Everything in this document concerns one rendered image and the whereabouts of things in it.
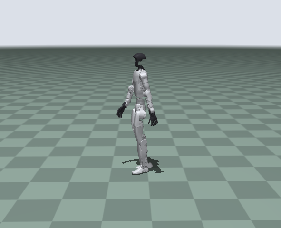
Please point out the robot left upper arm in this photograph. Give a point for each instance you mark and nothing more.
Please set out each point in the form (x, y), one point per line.
(143, 77)

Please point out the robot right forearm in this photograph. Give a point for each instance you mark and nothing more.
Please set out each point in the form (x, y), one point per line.
(128, 98)

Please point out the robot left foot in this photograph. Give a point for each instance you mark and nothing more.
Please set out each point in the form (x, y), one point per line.
(140, 170)

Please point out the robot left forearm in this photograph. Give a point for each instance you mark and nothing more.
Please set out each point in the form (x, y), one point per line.
(149, 102)

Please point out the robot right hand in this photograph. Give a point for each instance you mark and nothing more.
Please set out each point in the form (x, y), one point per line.
(121, 110)

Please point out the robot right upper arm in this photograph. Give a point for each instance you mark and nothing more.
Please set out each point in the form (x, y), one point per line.
(131, 88)

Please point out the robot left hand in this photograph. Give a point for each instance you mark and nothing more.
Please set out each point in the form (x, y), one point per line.
(153, 119)

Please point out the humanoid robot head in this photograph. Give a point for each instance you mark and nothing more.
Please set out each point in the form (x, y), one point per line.
(138, 57)

